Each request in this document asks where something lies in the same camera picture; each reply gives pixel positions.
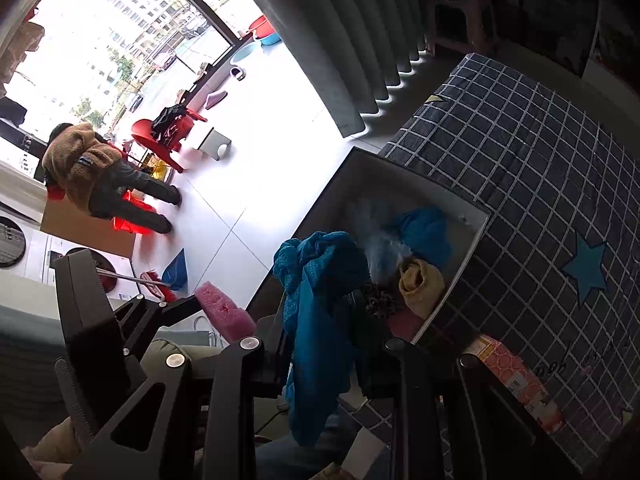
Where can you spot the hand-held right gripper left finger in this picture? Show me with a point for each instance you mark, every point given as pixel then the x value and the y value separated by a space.
pixel 235 375

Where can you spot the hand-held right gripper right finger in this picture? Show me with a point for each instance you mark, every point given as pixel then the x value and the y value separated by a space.
pixel 415 390

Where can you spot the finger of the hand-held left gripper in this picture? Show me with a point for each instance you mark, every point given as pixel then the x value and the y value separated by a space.
pixel 170 315
pixel 140 310

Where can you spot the pink sponge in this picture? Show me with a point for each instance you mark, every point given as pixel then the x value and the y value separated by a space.
pixel 225 312
pixel 406 324

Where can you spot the leopard print scrunchie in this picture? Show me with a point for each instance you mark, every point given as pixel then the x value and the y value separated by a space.
pixel 382 301

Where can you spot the blue cloth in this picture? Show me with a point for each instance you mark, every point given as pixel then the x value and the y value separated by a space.
pixel 315 320

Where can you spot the light blue furry fabric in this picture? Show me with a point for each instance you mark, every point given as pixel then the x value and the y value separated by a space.
pixel 377 247

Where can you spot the red broom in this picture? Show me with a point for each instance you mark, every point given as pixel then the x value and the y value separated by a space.
pixel 155 280

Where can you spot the blue dustpan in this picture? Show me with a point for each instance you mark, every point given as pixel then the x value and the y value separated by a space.
pixel 177 271

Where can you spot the white washing machine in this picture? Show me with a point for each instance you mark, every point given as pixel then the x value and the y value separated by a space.
pixel 35 260

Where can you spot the red bucket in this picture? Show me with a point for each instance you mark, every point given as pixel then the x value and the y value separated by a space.
pixel 131 220

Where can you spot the brown cardboard sheet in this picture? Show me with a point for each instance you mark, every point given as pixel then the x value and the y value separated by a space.
pixel 75 230

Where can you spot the orange snack packet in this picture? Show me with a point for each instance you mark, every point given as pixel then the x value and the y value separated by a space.
pixel 515 380

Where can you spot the person's jeans legs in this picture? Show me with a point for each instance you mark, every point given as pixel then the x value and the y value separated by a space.
pixel 310 455

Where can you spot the red plastic chair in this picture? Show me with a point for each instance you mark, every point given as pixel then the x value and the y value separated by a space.
pixel 150 140

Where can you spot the small white floor box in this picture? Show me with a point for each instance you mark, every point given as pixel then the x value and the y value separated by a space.
pixel 215 144

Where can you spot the black garment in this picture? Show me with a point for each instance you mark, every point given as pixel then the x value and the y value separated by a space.
pixel 169 121

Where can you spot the grey checked blanket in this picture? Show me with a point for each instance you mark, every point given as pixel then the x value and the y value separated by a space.
pixel 525 160

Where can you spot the pale blue basin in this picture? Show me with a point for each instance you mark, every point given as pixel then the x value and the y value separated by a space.
pixel 246 52

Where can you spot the red basin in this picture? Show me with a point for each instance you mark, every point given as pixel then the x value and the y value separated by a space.
pixel 260 24

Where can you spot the grey pleated curtain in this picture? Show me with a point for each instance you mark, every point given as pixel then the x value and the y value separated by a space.
pixel 340 35

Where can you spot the pink plastic stool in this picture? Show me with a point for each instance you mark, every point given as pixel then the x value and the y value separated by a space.
pixel 460 20

